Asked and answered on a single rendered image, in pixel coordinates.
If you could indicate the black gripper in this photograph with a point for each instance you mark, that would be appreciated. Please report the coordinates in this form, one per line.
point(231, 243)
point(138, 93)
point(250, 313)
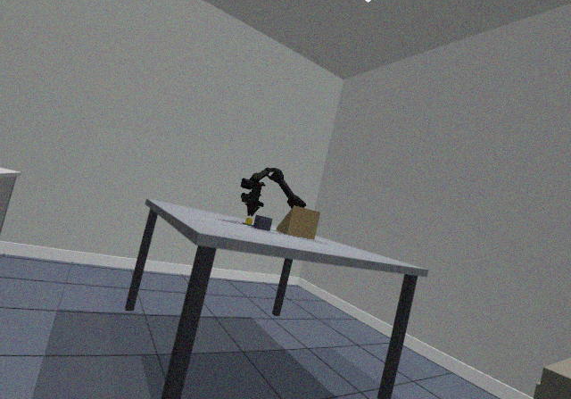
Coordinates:
point(253, 203)

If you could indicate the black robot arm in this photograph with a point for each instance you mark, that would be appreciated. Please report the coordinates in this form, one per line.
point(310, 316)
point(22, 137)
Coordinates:
point(277, 176)

